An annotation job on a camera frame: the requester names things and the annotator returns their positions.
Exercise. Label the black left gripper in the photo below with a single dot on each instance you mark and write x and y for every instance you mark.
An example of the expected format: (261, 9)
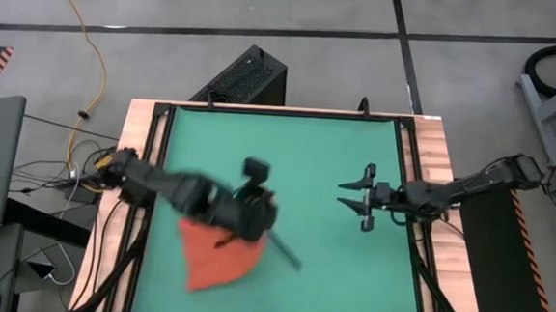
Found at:
(248, 212)

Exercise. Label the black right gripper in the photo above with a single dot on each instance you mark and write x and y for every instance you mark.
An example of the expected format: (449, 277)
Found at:
(384, 201)

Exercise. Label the orange towel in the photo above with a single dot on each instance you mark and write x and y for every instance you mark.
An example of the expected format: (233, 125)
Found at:
(213, 263)

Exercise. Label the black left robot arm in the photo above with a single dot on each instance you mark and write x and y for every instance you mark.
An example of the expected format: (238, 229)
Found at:
(169, 188)

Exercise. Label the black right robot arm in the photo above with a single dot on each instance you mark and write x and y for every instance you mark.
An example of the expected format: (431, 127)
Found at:
(475, 180)

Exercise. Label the green table mat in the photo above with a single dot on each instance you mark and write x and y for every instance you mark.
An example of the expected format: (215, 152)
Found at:
(323, 284)

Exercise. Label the large black hazard-striped floor mat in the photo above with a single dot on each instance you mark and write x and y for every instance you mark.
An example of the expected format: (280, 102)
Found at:
(494, 261)

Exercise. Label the black computer tower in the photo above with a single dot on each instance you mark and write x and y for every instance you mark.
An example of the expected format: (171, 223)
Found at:
(249, 77)

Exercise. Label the grey metal stand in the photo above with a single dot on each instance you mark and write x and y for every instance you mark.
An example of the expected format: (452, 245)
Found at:
(537, 109)

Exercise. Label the black power brick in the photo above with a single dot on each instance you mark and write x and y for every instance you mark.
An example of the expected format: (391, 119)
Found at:
(81, 194)

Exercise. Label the black shelf board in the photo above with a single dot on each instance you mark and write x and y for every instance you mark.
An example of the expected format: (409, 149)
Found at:
(46, 221)

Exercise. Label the black smartphone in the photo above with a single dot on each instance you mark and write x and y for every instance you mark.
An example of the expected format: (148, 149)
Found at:
(41, 269)

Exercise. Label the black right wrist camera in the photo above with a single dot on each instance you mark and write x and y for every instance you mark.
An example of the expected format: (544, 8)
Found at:
(383, 189)

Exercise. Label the black metal table frame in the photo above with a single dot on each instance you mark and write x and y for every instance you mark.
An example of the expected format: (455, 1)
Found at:
(285, 112)

